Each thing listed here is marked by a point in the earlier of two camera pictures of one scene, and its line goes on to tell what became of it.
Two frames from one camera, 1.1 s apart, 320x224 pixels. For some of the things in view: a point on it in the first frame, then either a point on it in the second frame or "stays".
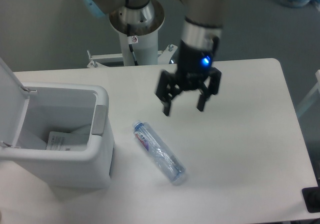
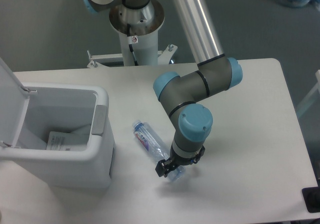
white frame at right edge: x=305 y=102 stays
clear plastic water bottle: x=167 y=162 stays
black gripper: x=194 y=64 → x=165 y=166
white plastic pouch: x=65 y=141 stays
